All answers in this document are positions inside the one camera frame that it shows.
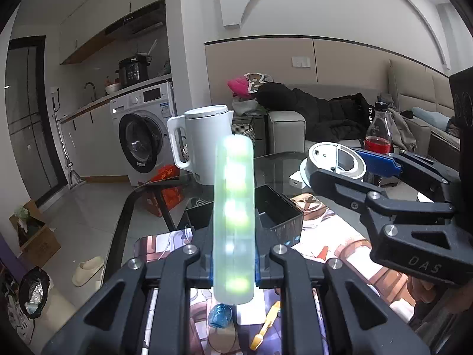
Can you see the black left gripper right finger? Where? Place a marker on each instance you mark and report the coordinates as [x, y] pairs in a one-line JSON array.
[[327, 309]]

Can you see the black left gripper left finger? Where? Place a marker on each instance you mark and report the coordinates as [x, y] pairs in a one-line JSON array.
[[143, 306]]

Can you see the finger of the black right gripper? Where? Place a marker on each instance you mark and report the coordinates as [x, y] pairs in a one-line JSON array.
[[431, 178], [345, 196]]

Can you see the white round tape dispenser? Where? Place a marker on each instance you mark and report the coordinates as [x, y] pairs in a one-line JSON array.
[[332, 157]]

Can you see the blue small bottle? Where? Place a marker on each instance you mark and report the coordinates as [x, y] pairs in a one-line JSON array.
[[220, 316]]

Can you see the translucent green pill case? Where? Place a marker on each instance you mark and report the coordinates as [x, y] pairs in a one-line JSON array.
[[234, 241]]

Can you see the cola bottle red label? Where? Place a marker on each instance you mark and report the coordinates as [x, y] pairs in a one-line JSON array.
[[378, 136]]

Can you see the white power adapter cube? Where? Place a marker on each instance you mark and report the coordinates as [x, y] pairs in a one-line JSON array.
[[299, 180]]

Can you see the beige slipper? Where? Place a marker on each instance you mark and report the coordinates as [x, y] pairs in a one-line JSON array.
[[86, 270]]

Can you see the black jacket on sofa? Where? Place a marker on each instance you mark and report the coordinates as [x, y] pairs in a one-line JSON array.
[[342, 118]]

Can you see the black storage box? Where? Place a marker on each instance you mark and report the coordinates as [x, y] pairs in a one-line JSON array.
[[277, 213]]

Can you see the black trash bag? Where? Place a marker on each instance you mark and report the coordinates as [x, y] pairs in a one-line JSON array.
[[33, 292]]

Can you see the cardboard box on floor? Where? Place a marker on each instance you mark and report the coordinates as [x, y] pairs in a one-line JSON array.
[[37, 242]]

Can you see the orange red bag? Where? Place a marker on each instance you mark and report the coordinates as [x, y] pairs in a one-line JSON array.
[[171, 196]]

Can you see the white electric kettle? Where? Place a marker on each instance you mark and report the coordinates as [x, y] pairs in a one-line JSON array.
[[203, 128]]

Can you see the white front-load washing machine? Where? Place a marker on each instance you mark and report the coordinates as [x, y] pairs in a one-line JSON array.
[[139, 120]]

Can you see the black pressure cooker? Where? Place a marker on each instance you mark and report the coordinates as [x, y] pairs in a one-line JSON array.
[[133, 70]]

